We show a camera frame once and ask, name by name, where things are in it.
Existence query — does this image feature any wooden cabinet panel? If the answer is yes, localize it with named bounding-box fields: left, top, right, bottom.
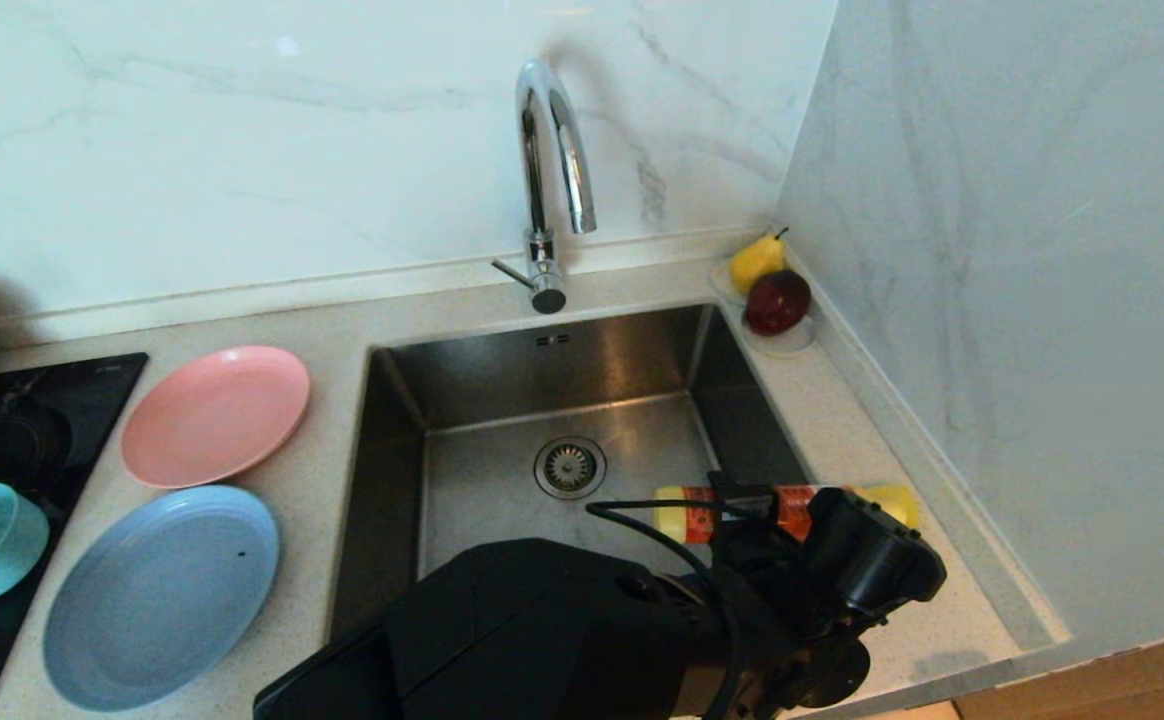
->
left=952, top=622, right=1164, bottom=720

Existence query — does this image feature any round metal drain strainer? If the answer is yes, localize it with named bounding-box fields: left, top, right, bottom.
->
left=533, top=435, right=608, bottom=501

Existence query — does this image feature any yellow pear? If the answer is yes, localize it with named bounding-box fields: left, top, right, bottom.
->
left=728, top=227, right=789, bottom=295

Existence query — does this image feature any pink plastic plate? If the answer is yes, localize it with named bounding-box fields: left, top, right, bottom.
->
left=120, top=345, right=311, bottom=490

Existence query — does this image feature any orange detergent bottle yellow cap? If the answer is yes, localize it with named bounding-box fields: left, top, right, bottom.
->
left=653, top=483, right=845, bottom=547

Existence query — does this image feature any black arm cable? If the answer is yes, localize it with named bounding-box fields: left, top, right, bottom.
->
left=585, top=497, right=778, bottom=720

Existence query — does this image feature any dark red apple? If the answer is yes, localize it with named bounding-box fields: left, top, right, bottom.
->
left=743, top=269, right=812, bottom=337

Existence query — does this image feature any small white dish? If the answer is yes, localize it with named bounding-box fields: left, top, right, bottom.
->
left=709, top=256, right=819, bottom=358

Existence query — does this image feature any yellow fish-shaped sponge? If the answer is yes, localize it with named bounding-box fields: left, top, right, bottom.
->
left=845, top=483, right=921, bottom=530

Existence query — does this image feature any stainless steel sink basin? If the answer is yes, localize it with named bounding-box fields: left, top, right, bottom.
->
left=327, top=303, right=815, bottom=641

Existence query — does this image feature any black glass cooktop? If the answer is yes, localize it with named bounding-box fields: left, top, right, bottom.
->
left=0, top=352, right=150, bottom=720

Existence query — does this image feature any chrome gooseneck faucet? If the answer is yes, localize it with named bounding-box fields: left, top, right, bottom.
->
left=488, top=58, right=599, bottom=315

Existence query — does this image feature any blue plastic plate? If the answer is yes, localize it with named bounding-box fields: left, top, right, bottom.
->
left=42, top=485, right=281, bottom=714

